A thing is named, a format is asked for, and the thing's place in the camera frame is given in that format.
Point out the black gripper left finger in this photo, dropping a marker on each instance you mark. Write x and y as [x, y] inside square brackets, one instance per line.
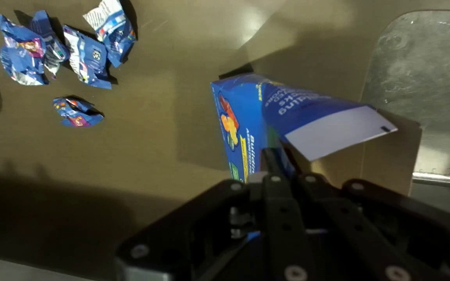
[225, 235]

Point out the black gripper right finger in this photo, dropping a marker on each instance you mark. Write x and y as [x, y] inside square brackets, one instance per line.
[391, 240]

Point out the blue cardboard box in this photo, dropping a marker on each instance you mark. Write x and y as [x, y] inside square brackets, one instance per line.
[245, 120]

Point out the steel kitchen sink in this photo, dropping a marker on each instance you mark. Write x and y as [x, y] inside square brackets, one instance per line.
[428, 79]

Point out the small crumpled blue snack packet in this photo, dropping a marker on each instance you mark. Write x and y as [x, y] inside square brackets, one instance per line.
[76, 113]

